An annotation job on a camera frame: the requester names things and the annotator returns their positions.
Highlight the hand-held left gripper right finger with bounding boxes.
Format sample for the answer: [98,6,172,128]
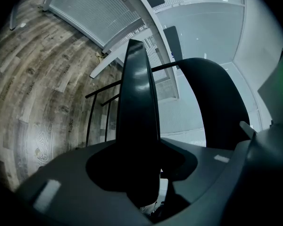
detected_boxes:
[160,137,248,222]

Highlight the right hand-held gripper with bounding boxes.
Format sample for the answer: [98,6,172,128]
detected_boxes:
[235,48,283,207]

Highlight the brown floor debris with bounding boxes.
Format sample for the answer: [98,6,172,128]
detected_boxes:
[95,51,112,67]

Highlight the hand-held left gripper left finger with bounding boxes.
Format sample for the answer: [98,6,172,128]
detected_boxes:
[14,139,154,226]

